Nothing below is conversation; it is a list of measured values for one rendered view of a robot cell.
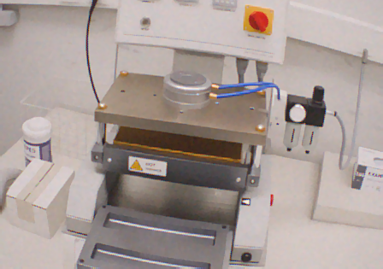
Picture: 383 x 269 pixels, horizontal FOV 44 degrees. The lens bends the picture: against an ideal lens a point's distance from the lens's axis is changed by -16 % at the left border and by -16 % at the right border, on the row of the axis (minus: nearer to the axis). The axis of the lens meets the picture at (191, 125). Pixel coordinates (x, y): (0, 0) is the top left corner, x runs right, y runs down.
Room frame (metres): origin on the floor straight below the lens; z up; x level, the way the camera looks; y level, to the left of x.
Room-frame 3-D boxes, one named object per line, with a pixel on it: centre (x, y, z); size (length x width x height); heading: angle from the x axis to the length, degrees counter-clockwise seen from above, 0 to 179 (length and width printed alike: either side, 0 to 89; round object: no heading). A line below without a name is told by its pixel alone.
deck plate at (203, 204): (0.88, 0.01, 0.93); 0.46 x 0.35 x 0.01; 176
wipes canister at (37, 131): (1.11, 0.38, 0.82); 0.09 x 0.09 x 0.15
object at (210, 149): (0.85, 0.01, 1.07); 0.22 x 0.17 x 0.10; 86
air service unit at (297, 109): (0.96, -0.22, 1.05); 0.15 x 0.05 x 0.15; 86
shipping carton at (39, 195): (0.93, 0.33, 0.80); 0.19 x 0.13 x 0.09; 167
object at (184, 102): (0.88, -0.01, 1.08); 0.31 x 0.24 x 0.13; 86
